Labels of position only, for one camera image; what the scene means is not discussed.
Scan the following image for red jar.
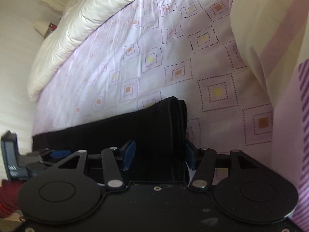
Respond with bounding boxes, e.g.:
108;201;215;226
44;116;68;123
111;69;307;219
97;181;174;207
49;23;57;31

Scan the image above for cream duvet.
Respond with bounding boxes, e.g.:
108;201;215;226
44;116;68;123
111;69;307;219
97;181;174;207
27;0;135;103

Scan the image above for pink cream folded blanket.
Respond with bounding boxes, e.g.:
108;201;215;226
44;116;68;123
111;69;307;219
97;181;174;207
231;0;308;231

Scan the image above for black pants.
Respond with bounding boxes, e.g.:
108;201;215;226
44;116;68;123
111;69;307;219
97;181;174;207
32;97;190;184

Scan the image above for pink patterned bed sheet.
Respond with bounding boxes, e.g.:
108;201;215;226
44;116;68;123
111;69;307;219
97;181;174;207
32;0;276;182

